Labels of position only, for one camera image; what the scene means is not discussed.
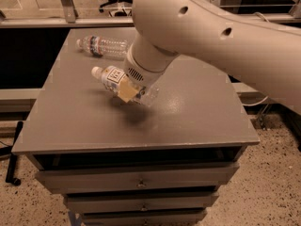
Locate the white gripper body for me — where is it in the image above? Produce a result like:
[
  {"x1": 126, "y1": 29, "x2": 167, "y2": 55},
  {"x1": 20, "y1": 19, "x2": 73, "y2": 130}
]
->
[{"x1": 124, "y1": 47, "x2": 164, "y2": 88}]

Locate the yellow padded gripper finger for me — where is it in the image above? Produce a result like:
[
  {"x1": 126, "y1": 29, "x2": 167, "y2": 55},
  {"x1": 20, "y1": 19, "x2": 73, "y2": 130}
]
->
[{"x1": 118, "y1": 76, "x2": 140, "y2": 103}]

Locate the blue label plastic bottle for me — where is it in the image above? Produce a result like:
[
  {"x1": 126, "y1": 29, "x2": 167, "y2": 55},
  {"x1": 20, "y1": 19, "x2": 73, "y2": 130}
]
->
[{"x1": 90, "y1": 65, "x2": 160, "y2": 108}]

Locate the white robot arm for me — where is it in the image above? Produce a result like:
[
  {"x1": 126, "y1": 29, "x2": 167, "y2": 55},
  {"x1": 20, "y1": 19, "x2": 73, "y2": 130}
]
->
[{"x1": 124, "y1": 0, "x2": 301, "y2": 114}]

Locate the clear water bottle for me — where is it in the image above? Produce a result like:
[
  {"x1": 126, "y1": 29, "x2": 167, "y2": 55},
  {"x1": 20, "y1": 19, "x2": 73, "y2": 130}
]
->
[{"x1": 76, "y1": 35, "x2": 129, "y2": 60}]

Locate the grey drawer cabinet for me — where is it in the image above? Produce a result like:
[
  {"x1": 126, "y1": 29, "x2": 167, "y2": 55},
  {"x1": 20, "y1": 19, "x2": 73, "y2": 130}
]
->
[{"x1": 11, "y1": 25, "x2": 261, "y2": 226}]

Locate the top grey drawer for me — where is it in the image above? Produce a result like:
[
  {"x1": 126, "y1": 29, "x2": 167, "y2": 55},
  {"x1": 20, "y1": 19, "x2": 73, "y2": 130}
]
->
[{"x1": 36, "y1": 163, "x2": 239, "y2": 194}]

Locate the grey drawer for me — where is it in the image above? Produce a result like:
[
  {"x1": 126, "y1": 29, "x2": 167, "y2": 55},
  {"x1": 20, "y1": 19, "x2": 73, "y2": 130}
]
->
[
  {"x1": 36, "y1": 163, "x2": 239, "y2": 194},
  {"x1": 82, "y1": 209, "x2": 207, "y2": 226},
  {"x1": 64, "y1": 191, "x2": 218, "y2": 213}
]

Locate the middle grey drawer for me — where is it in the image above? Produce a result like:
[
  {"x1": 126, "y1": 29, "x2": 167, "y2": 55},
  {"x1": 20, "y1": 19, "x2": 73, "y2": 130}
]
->
[{"x1": 64, "y1": 191, "x2": 218, "y2": 213}]

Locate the bottom grey drawer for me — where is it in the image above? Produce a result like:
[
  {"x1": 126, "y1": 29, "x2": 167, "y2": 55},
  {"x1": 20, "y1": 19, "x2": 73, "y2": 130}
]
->
[{"x1": 82, "y1": 209, "x2": 207, "y2": 226}]

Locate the black floor stand leg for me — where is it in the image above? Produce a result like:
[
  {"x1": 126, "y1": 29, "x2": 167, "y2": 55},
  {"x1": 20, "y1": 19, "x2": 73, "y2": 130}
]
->
[{"x1": 6, "y1": 121, "x2": 24, "y2": 186}]

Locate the metal railing frame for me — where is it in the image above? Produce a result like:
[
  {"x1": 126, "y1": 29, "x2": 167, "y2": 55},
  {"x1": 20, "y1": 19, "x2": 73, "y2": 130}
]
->
[{"x1": 0, "y1": 0, "x2": 301, "y2": 28}]

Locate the white cable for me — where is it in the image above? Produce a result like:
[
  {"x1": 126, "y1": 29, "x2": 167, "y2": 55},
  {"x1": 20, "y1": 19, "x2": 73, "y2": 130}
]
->
[{"x1": 241, "y1": 11, "x2": 273, "y2": 107}]

